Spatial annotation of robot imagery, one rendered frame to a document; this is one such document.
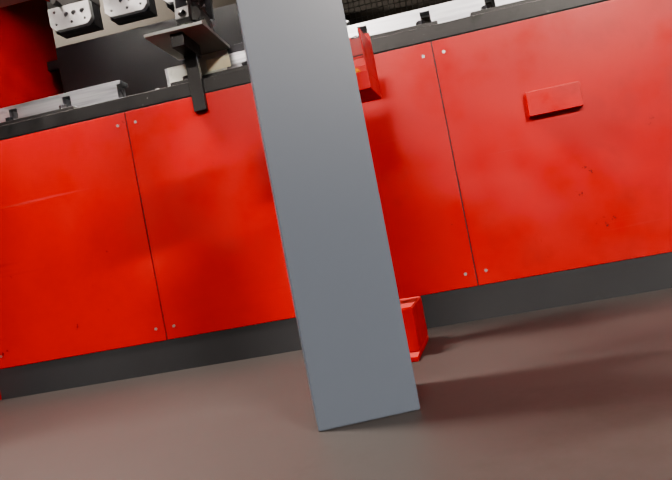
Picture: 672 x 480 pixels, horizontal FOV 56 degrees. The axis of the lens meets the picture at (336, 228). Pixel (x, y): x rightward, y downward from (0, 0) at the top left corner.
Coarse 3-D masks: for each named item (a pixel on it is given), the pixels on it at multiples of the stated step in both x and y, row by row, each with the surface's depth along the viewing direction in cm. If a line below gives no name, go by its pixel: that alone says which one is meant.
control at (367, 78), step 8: (360, 32) 153; (360, 40) 153; (368, 40) 164; (368, 48) 161; (360, 56) 169; (368, 56) 159; (368, 64) 156; (360, 72) 153; (368, 72) 154; (376, 72) 167; (360, 80) 153; (368, 80) 153; (376, 80) 164; (360, 88) 153; (368, 88) 153; (376, 88) 162; (360, 96) 161; (368, 96) 162; (376, 96) 164
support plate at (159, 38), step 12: (192, 24) 180; (204, 24) 181; (144, 36) 182; (156, 36) 183; (168, 36) 185; (192, 36) 188; (204, 36) 190; (216, 36) 192; (168, 48) 195; (204, 48) 201; (216, 48) 203; (228, 48) 205
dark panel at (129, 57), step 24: (168, 24) 262; (216, 24) 260; (72, 48) 268; (96, 48) 267; (120, 48) 265; (144, 48) 264; (72, 72) 269; (96, 72) 267; (120, 72) 266; (144, 72) 264
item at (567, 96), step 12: (564, 84) 177; (576, 84) 176; (528, 96) 178; (540, 96) 178; (552, 96) 177; (564, 96) 177; (576, 96) 176; (528, 108) 178; (540, 108) 178; (552, 108) 177; (564, 108) 177
